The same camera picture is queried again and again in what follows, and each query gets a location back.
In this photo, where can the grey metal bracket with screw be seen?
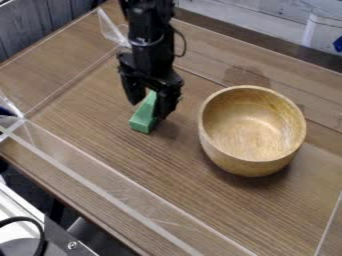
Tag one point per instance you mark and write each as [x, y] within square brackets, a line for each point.
[60, 243]

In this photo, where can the white container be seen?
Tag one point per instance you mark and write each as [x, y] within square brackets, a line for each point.
[322, 33]

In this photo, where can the clear acrylic corner bracket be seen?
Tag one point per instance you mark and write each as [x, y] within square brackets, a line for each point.
[115, 33]

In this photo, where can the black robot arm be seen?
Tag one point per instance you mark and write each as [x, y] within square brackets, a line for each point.
[148, 17]

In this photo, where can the brown wooden bowl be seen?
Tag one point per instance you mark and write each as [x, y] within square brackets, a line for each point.
[251, 130]

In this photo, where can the green rectangular block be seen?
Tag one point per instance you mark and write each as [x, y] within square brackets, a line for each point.
[143, 121]

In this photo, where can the clear acrylic front barrier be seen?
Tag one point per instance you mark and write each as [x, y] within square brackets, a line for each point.
[145, 222]

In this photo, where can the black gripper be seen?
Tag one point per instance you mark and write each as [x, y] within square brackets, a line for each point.
[145, 67]

